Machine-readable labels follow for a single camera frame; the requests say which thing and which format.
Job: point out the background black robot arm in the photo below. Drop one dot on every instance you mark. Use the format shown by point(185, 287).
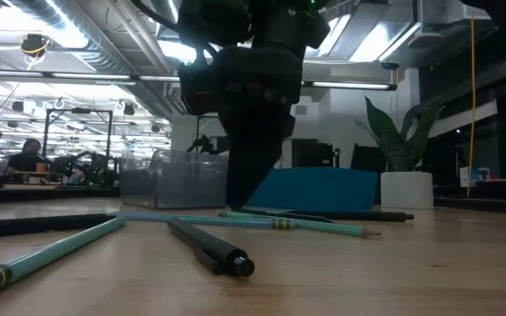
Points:
point(84, 169)

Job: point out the long ceiling light tube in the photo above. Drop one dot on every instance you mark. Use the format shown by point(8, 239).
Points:
point(90, 76)

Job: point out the snake plant in white pot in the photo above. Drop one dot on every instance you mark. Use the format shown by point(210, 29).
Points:
point(404, 188)

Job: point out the silver air duct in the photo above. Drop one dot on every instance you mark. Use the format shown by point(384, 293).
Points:
point(73, 35)

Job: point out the blue plastic bin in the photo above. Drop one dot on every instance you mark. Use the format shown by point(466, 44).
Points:
point(319, 188)

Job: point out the person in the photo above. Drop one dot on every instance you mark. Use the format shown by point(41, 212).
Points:
point(26, 160)

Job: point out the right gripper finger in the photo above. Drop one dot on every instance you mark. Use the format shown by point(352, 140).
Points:
point(253, 153)

